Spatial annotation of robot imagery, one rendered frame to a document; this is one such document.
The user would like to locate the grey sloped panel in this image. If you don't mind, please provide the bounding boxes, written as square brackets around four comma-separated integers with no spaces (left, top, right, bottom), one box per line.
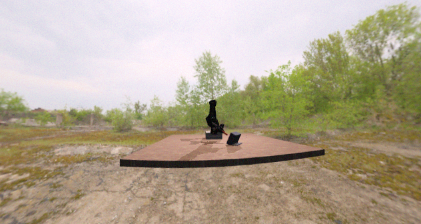
[227,131,242,146]

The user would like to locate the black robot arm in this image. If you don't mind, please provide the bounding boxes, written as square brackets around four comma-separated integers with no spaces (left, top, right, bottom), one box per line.
[206,100,219,135]

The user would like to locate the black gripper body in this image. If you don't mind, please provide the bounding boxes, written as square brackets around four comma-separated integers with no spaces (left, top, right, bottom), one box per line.
[210,123,224,134]

